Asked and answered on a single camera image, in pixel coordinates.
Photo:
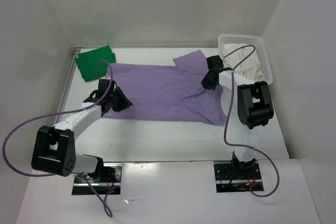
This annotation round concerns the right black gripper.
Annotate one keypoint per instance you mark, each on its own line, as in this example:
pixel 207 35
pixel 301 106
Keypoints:
pixel 206 84

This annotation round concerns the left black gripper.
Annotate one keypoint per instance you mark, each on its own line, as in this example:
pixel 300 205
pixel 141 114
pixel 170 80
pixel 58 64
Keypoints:
pixel 125 102

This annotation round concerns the purple t shirt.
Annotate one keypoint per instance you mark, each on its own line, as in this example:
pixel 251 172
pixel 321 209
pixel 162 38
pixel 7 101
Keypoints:
pixel 168 93

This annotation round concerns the green t shirt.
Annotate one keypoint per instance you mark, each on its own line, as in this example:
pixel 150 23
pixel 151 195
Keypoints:
pixel 87 63

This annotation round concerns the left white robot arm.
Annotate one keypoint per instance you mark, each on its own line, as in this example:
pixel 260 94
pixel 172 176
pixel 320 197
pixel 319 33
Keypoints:
pixel 54 151

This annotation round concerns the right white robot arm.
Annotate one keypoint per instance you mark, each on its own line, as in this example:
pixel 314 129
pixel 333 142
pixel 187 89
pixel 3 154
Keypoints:
pixel 249 108

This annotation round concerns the white cloth in basket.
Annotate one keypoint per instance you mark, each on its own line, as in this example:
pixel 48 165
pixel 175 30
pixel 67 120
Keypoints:
pixel 251 69

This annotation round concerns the white plastic basket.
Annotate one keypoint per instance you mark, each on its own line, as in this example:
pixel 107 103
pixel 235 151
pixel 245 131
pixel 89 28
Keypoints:
pixel 256 41

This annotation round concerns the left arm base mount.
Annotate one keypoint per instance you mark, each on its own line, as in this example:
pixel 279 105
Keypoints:
pixel 109 180

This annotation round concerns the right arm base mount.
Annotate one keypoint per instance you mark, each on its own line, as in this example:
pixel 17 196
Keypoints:
pixel 228 182

